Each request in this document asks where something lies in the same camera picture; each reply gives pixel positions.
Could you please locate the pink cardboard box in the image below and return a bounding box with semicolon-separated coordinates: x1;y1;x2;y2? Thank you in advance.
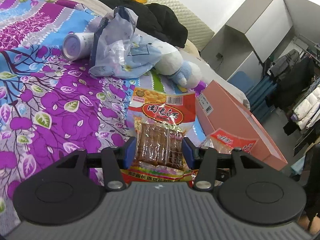
195;81;287;170

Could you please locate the grey bedside cabinet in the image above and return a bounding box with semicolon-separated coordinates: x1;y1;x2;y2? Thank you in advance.
200;0;293;83

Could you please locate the blue floral plastic bag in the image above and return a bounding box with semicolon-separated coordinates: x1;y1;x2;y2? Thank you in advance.
89;6;165;79

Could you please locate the black clothing pile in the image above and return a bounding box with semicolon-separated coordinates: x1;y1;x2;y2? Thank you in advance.
99;0;188;48

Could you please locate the blue chair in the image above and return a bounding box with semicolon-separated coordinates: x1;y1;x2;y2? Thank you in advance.
228;71;254;94

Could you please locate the white blue plush toy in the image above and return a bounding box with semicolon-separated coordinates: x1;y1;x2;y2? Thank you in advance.
134;36;203;90

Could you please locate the cream quilted headboard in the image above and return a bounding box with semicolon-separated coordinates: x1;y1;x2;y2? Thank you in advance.
147;0;214;50

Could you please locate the purple floral bedsheet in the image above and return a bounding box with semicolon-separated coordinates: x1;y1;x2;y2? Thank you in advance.
1;0;184;235

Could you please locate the white purple can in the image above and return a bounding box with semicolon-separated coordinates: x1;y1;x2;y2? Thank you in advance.
62;33;94;61

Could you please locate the red clear snack bag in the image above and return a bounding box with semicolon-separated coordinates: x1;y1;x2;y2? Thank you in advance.
200;128;258;154

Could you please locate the white puffer jacket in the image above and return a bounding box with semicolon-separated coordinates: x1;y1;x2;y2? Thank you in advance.
292;86;320;130

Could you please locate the red tofu snack bag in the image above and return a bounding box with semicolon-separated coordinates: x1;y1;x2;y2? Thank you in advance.
122;87;196;182

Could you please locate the black hanging coat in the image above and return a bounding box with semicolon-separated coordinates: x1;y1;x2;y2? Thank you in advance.
265;57;315;110

